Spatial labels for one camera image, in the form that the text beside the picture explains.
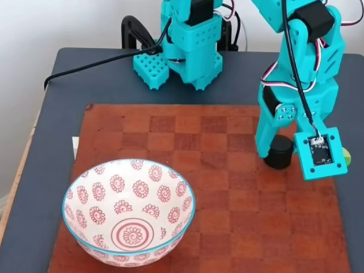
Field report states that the black camera cable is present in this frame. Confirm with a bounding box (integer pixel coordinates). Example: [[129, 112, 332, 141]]
[[281, 0, 318, 133]]

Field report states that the brown leather chessboard mat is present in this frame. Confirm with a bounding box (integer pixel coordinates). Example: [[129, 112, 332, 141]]
[[47, 104, 352, 273]]

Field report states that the white red servo wire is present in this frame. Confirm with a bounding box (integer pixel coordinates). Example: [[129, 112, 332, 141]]
[[260, 36, 328, 93]]

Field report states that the black cylinder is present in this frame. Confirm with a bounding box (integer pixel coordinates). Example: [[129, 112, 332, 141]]
[[263, 135, 294, 171]]

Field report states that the white bowl with red flowers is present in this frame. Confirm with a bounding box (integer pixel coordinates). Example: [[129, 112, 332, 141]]
[[61, 158, 197, 268]]

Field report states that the turquoise camera box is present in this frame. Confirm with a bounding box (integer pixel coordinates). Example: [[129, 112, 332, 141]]
[[292, 126, 349, 181]]

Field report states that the black power cable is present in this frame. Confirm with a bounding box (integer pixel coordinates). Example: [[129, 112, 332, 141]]
[[44, 19, 171, 92]]

